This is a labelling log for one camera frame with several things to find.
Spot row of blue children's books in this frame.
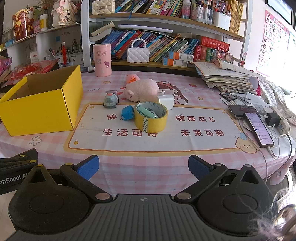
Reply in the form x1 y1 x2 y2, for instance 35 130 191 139
109 29 200 63

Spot grey toy car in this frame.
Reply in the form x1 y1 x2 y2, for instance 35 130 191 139
103 90 120 108

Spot grey knitted blanket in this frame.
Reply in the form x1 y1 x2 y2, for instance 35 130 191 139
257 77 296 130

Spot beige hardcover book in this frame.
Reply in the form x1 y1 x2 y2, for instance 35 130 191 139
91 21 116 36
90 32 114 42

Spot alphabet wall poster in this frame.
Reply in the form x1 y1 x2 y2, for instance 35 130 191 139
255 9 289 78

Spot pink orange plush toy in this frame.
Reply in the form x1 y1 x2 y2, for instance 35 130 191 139
125 74 141 84

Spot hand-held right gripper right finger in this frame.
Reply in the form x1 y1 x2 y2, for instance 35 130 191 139
174 155 267 202

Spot large red boxed dictionary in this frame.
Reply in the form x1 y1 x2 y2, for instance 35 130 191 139
196 36 230 52

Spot blurred grey fuzzy thing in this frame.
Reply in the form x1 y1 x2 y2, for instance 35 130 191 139
250 188 296 241

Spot row of colourful paperback books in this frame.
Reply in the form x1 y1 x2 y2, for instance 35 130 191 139
114 0 185 16

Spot white frame wooden bookshelf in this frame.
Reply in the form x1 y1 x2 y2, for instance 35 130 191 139
81 0 252 73

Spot pink checked printed tablecloth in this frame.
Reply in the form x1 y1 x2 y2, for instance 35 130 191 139
0 70 292 197

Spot black framed screen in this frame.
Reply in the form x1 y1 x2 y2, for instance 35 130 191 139
266 0 293 25

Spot white charging cable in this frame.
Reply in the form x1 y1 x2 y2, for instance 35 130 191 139
259 133 293 186

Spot desk pen holder set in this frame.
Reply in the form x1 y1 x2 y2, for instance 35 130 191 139
45 39 84 67

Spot white pink doll figurine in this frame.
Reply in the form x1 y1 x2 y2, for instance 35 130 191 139
52 0 77 26

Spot red paper decorations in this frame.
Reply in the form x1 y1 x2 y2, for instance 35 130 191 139
0 58 59 88

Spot stack of papers and workbooks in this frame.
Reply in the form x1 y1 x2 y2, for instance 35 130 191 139
192 59 266 94

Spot mint green correction tape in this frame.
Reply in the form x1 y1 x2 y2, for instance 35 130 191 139
136 105 159 118

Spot pink plush pig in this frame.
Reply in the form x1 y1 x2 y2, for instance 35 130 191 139
122 78 159 102

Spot row of yellow books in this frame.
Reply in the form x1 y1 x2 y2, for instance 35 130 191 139
229 0 244 35

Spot black charger plug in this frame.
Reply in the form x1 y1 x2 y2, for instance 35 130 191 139
266 112 281 127

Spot blue ball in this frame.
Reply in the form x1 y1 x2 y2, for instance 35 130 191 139
122 105 135 121

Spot yellow cardboard box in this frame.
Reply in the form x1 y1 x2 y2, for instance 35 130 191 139
0 64 84 137

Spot pastel white bottle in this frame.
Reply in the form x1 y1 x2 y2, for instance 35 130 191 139
181 0 191 19

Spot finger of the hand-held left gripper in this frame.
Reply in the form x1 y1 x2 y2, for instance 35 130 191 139
0 148 39 171

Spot phone with patterned case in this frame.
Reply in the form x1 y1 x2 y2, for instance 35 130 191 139
228 104 259 120

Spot black phone lit screen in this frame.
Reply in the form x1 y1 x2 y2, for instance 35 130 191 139
243 112 274 149

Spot white side shelf unit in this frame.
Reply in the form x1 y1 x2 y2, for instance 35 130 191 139
0 23 84 70

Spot red figure pen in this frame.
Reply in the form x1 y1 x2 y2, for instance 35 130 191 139
60 42 68 65

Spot pink sticker canister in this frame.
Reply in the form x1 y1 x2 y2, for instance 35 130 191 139
93 44 112 77

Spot cream quilted handbag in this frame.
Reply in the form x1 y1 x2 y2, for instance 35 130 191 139
92 0 115 15

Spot yellow tape roll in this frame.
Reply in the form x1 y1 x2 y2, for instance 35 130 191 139
134 101 168 133

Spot white quilted pearl handbag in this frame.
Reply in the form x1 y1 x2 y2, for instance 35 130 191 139
127 38 150 63

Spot white power strip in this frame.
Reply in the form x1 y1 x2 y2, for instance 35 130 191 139
269 105 290 135

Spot white storage bin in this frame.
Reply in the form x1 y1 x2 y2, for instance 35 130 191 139
212 10 231 31

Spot orange white carton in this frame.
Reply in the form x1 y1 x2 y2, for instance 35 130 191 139
162 57 188 67
168 51 194 61

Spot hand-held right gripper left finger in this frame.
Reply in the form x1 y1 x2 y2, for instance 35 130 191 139
23 155 114 202

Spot clear pen organizer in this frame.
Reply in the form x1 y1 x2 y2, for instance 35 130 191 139
190 0 213 25

